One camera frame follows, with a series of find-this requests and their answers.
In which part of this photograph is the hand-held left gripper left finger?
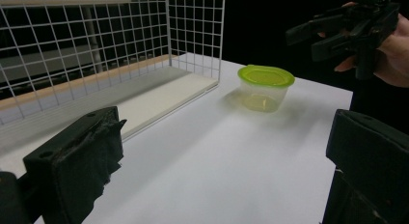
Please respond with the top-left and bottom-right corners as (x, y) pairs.
(22, 105), (127, 224)

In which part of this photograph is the grey metal stand pole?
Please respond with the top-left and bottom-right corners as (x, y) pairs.
(84, 23), (104, 73)

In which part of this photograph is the clear container with green lid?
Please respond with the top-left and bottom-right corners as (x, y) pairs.
(236, 64), (296, 114)

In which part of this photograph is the white wire rack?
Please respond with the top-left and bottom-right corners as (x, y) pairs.
(0, 0), (227, 154)

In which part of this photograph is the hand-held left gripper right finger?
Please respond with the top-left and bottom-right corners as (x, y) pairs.
(322, 108), (409, 224)

